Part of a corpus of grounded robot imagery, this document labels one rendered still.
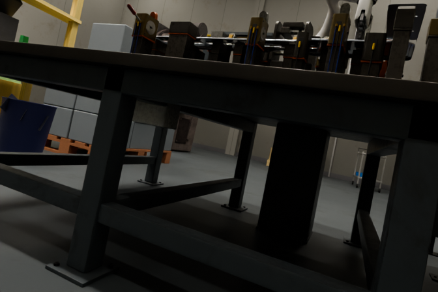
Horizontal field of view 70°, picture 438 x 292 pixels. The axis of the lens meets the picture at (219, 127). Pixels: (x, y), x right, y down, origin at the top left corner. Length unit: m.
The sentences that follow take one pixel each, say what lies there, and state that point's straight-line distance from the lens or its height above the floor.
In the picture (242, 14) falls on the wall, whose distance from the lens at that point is 10.61.
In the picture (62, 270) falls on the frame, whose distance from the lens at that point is 1.15.
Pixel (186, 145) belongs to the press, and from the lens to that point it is 6.83.
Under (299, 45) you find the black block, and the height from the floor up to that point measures 0.93.
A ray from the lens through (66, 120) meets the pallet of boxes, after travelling 3.59.
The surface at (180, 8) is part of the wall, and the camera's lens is 11.72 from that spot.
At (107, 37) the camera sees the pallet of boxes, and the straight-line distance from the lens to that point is 3.46.
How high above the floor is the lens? 0.51
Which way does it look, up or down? 1 degrees up
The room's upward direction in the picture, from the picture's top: 11 degrees clockwise
